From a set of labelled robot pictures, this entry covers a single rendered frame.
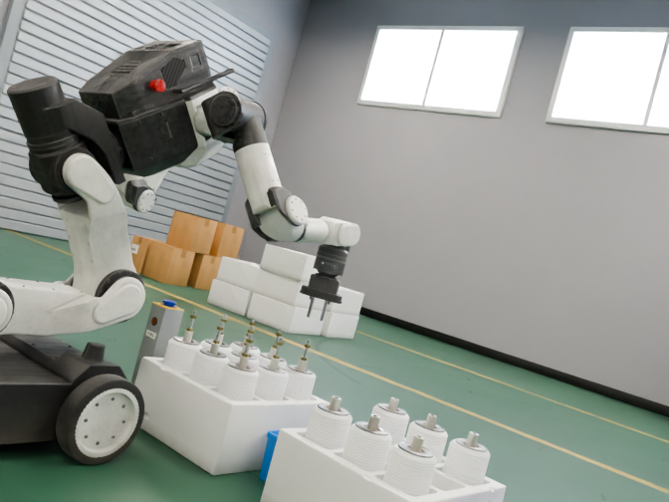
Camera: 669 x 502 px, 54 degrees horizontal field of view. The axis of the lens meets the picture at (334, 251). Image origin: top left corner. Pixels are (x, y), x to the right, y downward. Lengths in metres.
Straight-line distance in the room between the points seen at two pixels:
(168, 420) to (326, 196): 6.57
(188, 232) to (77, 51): 2.36
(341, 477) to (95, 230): 0.83
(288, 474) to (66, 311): 0.66
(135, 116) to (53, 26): 5.35
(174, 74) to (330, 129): 6.78
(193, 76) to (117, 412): 0.85
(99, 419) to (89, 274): 0.38
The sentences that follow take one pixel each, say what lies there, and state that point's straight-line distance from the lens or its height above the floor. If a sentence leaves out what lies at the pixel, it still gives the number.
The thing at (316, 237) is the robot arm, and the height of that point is 0.63.
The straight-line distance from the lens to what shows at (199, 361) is 1.81.
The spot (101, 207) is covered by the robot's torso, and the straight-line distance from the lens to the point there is 1.69.
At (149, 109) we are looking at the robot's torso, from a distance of 1.72.
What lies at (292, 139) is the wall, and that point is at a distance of 8.82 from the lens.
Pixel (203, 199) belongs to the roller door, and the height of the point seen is 0.81.
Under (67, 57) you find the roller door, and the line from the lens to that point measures 7.08.
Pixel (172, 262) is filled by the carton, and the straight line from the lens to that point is 5.54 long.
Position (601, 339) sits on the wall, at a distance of 6.60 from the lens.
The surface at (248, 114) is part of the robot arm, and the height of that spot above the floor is 0.88.
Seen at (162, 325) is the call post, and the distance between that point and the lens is 2.03.
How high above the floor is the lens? 0.60
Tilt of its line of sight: level
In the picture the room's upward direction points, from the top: 15 degrees clockwise
